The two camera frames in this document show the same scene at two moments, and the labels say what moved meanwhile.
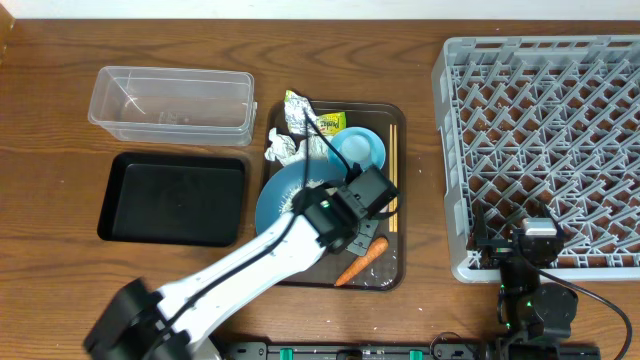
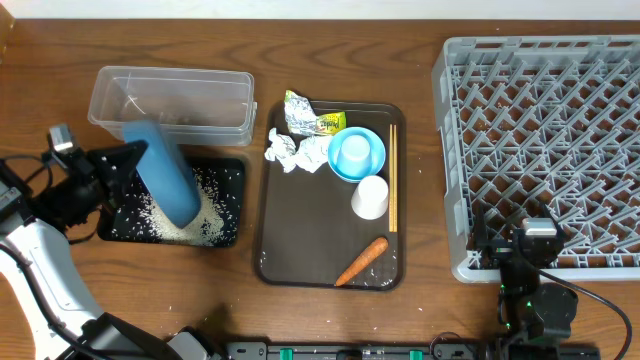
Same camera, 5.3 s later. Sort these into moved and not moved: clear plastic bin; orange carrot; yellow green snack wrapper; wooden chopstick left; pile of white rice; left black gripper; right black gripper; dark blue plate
Moved: left black gripper; pile of white rice; dark blue plate
Not moved: clear plastic bin; wooden chopstick left; yellow green snack wrapper; orange carrot; right black gripper
